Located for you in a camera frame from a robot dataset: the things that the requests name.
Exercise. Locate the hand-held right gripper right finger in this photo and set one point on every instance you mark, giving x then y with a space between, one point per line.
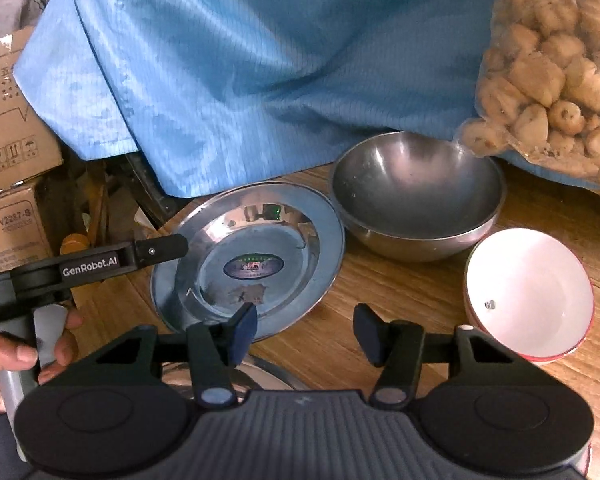
369 335

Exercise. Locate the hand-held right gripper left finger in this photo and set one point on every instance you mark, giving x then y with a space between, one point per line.
241 336

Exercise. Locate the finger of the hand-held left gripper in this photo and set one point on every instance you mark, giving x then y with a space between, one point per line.
162 248

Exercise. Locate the stainless steel plate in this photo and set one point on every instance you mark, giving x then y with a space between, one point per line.
290 240
267 375

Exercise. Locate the stainless steel bowl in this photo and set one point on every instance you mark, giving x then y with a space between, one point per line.
415 195

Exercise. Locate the white bowl with red rim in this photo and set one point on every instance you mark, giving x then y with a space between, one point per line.
530 280

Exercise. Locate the person's left hand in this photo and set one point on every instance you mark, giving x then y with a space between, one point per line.
10 352

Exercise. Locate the small cardboard box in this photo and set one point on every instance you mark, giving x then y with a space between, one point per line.
15 230

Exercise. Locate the large cardboard box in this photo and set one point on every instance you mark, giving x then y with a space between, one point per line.
10 125

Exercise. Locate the blue cloth garment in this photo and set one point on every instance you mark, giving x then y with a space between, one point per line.
260 60

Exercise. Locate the grey bundle on boxes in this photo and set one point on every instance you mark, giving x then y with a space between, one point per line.
15 7

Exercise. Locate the clear bag of snacks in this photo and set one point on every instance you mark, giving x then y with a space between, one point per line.
550 70

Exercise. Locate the black metal frame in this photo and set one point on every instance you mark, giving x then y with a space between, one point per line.
152 190

